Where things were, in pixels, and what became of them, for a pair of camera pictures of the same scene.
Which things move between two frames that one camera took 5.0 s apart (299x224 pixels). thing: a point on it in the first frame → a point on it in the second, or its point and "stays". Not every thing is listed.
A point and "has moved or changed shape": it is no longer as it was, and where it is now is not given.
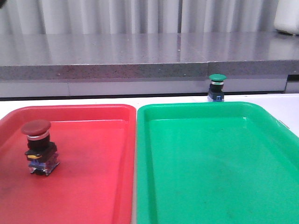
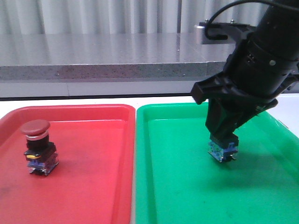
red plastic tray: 94,183 stays
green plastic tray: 215,163 stays
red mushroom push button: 41,153 stays
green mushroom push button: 216,93 has moved or changed shape
